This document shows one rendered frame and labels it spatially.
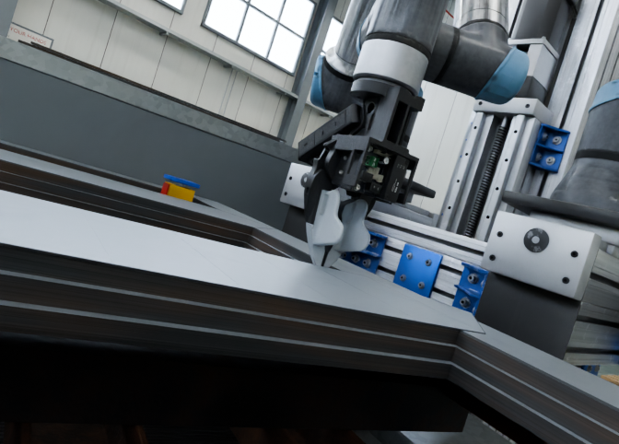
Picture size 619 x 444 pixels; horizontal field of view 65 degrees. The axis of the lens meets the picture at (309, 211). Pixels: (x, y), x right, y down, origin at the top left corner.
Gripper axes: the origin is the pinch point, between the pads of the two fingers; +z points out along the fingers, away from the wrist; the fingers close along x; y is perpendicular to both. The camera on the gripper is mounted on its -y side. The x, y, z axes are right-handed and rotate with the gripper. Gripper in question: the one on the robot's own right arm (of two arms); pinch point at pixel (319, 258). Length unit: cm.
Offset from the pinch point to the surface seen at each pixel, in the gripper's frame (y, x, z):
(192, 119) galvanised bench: -71, 1, -16
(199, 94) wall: -978, 248, -152
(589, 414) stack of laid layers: 30.7, 3.1, 1.9
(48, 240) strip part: 16.6, -28.9, 0.7
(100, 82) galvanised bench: -71, -21, -17
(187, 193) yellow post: -48.7, -1.9, -0.1
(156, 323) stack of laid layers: 20.3, -22.8, 3.3
